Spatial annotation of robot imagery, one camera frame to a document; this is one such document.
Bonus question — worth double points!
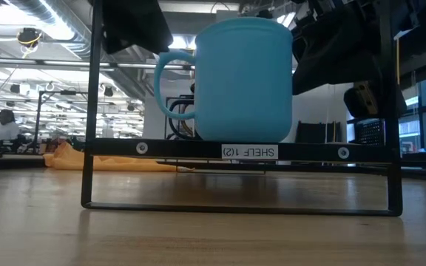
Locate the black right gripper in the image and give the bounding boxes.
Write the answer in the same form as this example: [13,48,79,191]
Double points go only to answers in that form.
[292,0,421,120]

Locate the light blue mug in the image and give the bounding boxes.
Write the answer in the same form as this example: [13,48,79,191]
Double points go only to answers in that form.
[153,16,294,144]

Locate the white shelf label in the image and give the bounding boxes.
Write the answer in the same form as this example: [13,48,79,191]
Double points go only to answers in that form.
[221,143,279,160]

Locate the black metal wooden-top shelf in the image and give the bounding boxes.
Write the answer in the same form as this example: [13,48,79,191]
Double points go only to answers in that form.
[81,0,404,217]

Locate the black perforated box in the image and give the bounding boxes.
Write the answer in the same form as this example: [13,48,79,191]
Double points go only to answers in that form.
[355,118,386,146]

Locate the black flat panel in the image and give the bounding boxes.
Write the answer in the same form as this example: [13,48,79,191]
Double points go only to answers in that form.
[296,120,342,143]

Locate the orange cloth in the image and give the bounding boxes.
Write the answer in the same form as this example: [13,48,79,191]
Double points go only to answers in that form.
[42,142,195,173]

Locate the person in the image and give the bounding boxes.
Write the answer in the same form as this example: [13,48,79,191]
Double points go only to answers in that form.
[0,109,21,144]

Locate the black looped cables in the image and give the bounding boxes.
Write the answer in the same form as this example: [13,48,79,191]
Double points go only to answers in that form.
[166,95,201,141]

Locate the black ceiling fixture yellow cable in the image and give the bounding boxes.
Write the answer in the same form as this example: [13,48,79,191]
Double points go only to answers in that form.
[16,27,43,48]

